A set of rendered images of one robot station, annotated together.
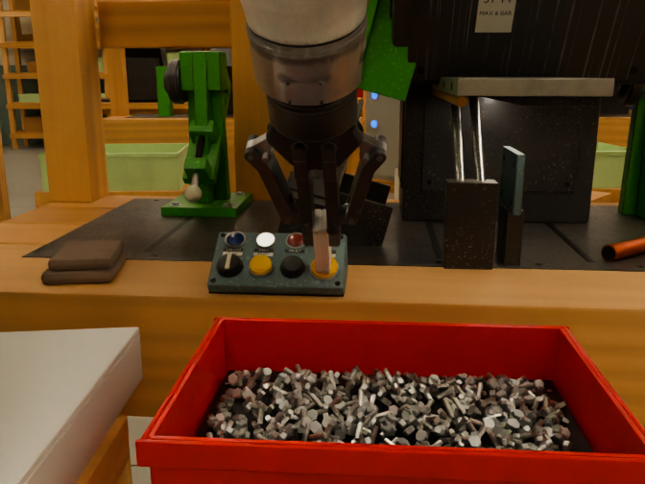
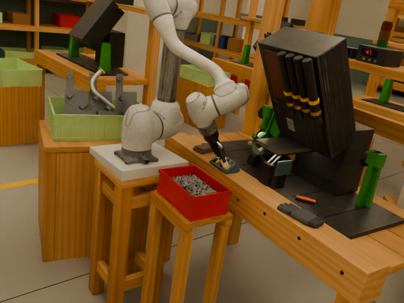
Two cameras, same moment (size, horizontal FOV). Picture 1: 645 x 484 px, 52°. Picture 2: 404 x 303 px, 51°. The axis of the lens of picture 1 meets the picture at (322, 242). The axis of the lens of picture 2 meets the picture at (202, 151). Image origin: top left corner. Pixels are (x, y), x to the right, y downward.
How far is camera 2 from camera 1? 1.70 m
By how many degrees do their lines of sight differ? 47
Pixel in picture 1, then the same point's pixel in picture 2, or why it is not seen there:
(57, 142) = (246, 116)
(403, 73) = (277, 132)
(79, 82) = (255, 101)
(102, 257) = (202, 148)
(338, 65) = (203, 131)
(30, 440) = (155, 165)
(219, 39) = not seen: hidden behind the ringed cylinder
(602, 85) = (276, 151)
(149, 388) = not seen: hidden behind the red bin
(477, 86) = (258, 142)
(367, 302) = (227, 177)
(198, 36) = not seen: hidden behind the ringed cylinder
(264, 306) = (214, 169)
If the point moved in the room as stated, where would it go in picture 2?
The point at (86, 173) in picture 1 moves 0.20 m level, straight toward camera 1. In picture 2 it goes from (250, 127) to (236, 132)
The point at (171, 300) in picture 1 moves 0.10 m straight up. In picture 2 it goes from (204, 161) to (207, 143)
